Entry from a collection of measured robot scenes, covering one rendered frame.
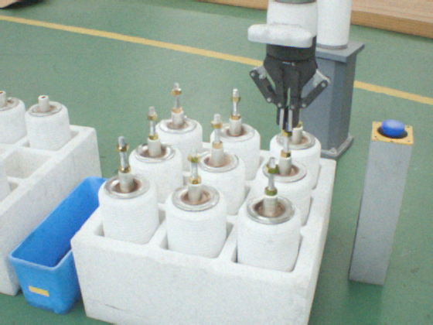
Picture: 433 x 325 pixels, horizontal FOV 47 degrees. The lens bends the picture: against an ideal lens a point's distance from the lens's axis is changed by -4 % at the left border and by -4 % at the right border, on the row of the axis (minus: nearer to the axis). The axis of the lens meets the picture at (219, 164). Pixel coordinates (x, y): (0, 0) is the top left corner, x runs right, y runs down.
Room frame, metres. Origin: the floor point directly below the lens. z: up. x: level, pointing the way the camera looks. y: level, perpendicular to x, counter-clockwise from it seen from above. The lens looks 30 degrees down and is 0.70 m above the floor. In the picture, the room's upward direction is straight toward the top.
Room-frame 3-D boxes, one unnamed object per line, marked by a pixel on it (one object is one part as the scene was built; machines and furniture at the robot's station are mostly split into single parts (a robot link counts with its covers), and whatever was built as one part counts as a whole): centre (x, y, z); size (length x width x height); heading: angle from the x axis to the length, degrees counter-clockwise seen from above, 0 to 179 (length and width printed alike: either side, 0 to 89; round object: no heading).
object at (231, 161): (0.79, 0.00, 0.25); 0.08 x 0.08 x 0.01
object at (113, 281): (0.79, 0.00, 0.09); 0.39 x 0.39 x 0.18; 73
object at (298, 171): (0.76, -0.11, 0.25); 0.08 x 0.08 x 0.01
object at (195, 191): (0.68, 0.04, 0.26); 0.02 x 0.02 x 0.03
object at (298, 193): (0.76, -0.11, 0.16); 0.10 x 0.10 x 0.18
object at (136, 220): (0.72, 0.15, 0.16); 0.10 x 0.10 x 0.18
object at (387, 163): (0.78, -0.30, 0.16); 0.07 x 0.07 x 0.31; 73
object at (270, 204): (0.65, -0.08, 0.26); 0.02 x 0.02 x 0.03
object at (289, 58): (0.76, -0.11, 0.45); 0.08 x 0.08 x 0.09
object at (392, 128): (0.78, -0.30, 0.32); 0.04 x 0.04 x 0.02
